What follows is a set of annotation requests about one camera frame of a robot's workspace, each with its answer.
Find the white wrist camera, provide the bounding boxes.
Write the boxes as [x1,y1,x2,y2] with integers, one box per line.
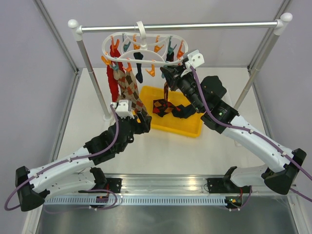
[111,99,135,119]
[182,49,205,76]

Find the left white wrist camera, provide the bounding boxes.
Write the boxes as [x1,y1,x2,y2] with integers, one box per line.
[111,99,135,119]

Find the brown argyle sock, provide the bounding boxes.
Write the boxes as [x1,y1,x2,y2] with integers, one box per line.
[117,71,149,116]

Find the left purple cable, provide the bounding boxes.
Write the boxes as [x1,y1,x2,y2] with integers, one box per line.
[4,103,120,211]

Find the small navy sock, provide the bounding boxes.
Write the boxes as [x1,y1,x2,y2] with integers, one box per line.
[134,52,143,83]

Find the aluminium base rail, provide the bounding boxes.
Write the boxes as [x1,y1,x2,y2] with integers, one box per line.
[34,172,269,195]

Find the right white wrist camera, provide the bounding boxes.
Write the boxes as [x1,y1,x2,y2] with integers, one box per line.
[182,49,205,76]

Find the white sock hanger frame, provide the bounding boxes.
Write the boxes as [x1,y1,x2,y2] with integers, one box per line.
[102,21,189,66]

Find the red sock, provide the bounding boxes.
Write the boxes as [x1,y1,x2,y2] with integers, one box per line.
[106,46,120,102]

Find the black sock at rear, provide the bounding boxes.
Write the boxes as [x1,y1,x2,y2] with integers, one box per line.
[166,52,175,62]

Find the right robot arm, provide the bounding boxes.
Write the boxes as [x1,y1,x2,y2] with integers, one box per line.
[160,65,307,195]

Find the purple cable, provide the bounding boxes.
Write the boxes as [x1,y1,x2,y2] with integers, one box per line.
[190,65,312,203]
[4,103,120,211]

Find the yellow plastic tray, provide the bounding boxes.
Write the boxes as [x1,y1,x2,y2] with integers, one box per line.
[139,86,202,138]

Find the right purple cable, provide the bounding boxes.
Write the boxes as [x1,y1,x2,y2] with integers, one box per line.
[190,65,312,203]

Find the beige argyle sock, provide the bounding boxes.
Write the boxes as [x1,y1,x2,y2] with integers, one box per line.
[112,70,125,102]

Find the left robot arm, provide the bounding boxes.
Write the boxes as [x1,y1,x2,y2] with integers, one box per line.
[15,112,152,212]

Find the white slotted cable duct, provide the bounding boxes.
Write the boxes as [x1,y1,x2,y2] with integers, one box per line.
[45,195,227,206]

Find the silver clothes rail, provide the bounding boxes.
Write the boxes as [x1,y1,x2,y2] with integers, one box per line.
[68,13,293,121]

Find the dark argyle sock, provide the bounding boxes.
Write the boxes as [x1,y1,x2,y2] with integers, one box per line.
[153,82,181,117]

